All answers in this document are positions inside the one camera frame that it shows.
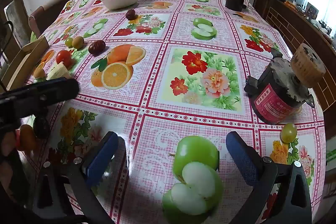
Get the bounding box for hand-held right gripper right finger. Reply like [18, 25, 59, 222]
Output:
[226, 131, 314, 224]

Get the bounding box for red black can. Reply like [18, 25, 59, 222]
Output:
[244, 43, 326, 125]

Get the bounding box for cardboard box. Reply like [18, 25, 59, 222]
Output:
[0, 36, 49, 90]

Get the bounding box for person's left hand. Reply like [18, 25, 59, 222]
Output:
[0, 132, 17, 159]

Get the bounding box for printed pink checked tablecloth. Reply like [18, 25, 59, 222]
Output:
[25, 0, 327, 224]

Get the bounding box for small black device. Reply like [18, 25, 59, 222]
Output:
[225, 0, 248, 10]

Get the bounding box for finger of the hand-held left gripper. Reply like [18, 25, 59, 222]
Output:
[26, 77, 80, 112]

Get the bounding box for orange mandarin with leaves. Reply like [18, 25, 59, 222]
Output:
[19, 124, 37, 151]

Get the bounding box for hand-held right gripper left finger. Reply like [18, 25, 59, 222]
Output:
[33, 131, 118, 224]

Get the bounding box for wooden sideboard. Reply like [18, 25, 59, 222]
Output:
[262, 0, 336, 109]

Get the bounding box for wooden glass doors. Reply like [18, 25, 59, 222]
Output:
[3, 0, 32, 48]

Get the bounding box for pale sugarcane piece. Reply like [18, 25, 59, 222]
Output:
[47, 62, 72, 81]

